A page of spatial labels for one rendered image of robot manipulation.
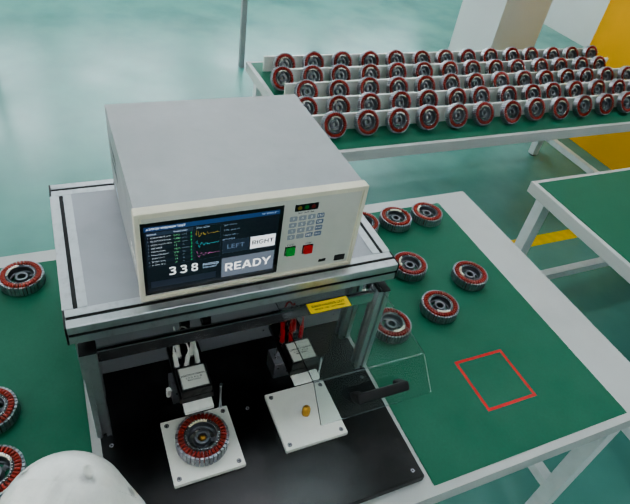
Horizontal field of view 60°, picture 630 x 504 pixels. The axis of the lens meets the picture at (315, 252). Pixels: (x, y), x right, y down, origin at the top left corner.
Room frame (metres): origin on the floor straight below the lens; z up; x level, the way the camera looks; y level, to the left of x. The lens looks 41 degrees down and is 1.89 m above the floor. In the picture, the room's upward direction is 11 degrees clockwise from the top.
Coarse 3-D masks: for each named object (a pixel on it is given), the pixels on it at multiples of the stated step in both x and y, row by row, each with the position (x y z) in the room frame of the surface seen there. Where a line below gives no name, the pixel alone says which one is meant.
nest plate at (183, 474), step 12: (216, 408) 0.69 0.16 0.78; (180, 420) 0.65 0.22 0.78; (228, 420) 0.67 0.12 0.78; (168, 432) 0.61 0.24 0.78; (168, 444) 0.59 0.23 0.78; (192, 444) 0.60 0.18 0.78; (228, 444) 0.61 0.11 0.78; (168, 456) 0.56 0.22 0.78; (228, 456) 0.59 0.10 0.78; (240, 456) 0.59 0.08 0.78; (180, 468) 0.54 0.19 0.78; (192, 468) 0.55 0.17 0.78; (204, 468) 0.55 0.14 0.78; (216, 468) 0.55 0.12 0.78; (228, 468) 0.56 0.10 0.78; (180, 480) 0.52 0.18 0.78; (192, 480) 0.52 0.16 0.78
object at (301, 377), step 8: (272, 328) 0.86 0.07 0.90; (272, 336) 0.85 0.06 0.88; (280, 344) 0.82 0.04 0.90; (288, 344) 0.80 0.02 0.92; (280, 352) 0.80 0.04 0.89; (288, 352) 0.78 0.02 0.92; (296, 352) 0.78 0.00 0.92; (288, 360) 0.77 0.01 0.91; (296, 360) 0.76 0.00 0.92; (288, 368) 0.75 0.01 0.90; (296, 368) 0.75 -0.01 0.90; (304, 368) 0.76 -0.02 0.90; (296, 376) 0.75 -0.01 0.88; (304, 376) 0.75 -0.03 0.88; (296, 384) 0.73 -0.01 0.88
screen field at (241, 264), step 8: (240, 256) 0.77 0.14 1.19; (248, 256) 0.78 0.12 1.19; (256, 256) 0.78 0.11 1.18; (264, 256) 0.79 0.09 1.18; (272, 256) 0.80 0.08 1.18; (224, 264) 0.75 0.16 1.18; (232, 264) 0.76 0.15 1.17; (240, 264) 0.77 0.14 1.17; (248, 264) 0.78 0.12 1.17; (256, 264) 0.78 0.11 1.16; (264, 264) 0.79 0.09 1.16; (272, 264) 0.80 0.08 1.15; (224, 272) 0.75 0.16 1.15; (232, 272) 0.76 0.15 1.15; (240, 272) 0.77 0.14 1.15; (248, 272) 0.78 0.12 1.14
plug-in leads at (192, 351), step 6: (174, 330) 0.73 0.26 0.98; (192, 342) 0.74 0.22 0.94; (174, 348) 0.70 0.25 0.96; (192, 348) 0.74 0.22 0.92; (174, 354) 0.70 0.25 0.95; (180, 354) 0.73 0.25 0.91; (186, 354) 0.71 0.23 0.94; (192, 354) 0.74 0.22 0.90; (198, 354) 0.72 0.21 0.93; (174, 360) 0.70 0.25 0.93; (186, 360) 0.71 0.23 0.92; (198, 360) 0.72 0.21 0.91; (174, 366) 0.70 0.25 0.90
